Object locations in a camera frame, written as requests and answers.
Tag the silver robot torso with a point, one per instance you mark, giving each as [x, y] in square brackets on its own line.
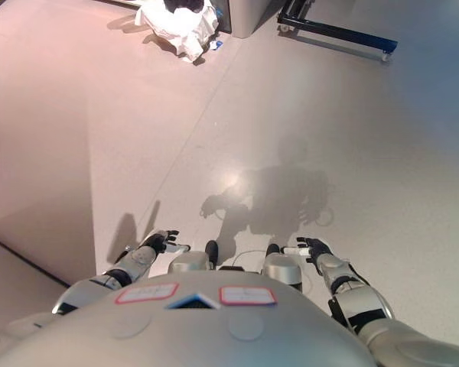
[195, 336]

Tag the dark metal wheeled frame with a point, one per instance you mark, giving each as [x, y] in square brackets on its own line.
[336, 28]

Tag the silver right robot leg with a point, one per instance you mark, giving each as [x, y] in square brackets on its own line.
[281, 269]

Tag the red bordered chest sticker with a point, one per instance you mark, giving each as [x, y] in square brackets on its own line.
[246, 295]
[147, 293]

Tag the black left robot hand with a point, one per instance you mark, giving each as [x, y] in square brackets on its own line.
[162, 241]

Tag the black robot waist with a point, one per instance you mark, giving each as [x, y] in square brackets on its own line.
[231, 268]

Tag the white cloth garment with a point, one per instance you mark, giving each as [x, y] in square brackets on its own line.
[187, 30]

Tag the black robot foot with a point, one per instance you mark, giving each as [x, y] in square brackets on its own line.
[212, 252]
[272, 248]

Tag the black left robot foot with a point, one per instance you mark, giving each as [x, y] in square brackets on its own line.
[212, 252]

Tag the blue and white tag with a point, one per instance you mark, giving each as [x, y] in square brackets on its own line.
[216, 44]

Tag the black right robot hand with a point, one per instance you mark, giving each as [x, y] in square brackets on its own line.
[315, 248]

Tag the black right robot foot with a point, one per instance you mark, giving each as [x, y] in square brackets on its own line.
[272, 248]

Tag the black garment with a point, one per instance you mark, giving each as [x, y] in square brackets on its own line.
[183, 4]

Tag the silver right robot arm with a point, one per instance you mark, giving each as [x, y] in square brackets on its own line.
[367, 302]

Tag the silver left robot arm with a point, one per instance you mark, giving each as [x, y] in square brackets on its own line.
[137, 260]

